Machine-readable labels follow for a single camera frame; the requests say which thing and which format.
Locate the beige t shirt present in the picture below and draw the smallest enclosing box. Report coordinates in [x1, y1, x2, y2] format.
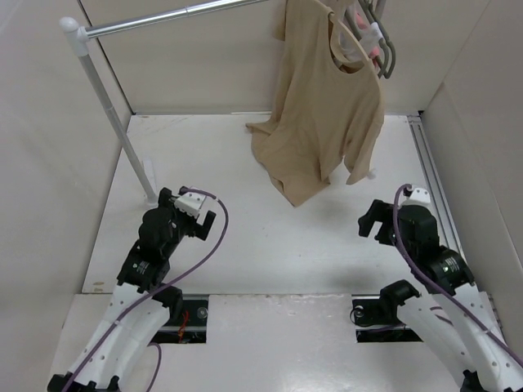
[246, 1, 384, 207]

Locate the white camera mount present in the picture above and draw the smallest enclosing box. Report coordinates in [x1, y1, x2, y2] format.
[400, 185, 431, 207]
[173, 191, 207, 219]

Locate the grey clothes hanger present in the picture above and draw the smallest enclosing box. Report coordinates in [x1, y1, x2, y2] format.
[343, 0, 396, 79]

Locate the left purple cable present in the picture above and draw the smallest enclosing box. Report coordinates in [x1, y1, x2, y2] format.
[60, 186, 230, 392]

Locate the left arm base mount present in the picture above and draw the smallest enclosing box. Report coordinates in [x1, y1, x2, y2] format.
[152, 295, 209, 345]

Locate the purple cable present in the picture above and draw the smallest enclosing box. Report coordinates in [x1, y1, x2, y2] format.
[394, 183, 523, 360]
[60, 186, 230, 392]

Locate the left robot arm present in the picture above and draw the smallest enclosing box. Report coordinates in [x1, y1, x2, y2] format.
[47, 187, 217, 391]

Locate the wooden clothes hanger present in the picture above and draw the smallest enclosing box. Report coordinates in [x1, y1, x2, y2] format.
[324, 1, 379, 69]

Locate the aluminium rail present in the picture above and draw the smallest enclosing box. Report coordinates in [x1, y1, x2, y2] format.
[407, 115, 463, 255]

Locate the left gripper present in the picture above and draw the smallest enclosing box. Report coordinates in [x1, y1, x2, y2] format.
[159, 188, 213, 256]

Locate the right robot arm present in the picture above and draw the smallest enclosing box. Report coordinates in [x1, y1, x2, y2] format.
[356, 199, 522, 391]

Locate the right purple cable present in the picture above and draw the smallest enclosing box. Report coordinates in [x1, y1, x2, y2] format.
[394, 183, 523, 360]

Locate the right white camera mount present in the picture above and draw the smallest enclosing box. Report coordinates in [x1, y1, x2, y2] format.
[400, 185, 431, 207]

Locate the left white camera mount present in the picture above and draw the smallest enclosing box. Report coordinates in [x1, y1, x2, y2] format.
[173, 191, 207, 219]

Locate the white clothes rack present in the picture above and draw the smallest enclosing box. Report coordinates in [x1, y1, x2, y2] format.
[59, 0, 393, 209]

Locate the pink patterned garment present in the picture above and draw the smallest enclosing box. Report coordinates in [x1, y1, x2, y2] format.
[355, 12, 382, 59]

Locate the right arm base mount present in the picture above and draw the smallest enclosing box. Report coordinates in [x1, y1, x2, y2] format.
[350, 296, 422, 343]

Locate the white tank top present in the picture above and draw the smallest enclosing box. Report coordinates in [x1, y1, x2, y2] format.
[333, 8, 383, 63]

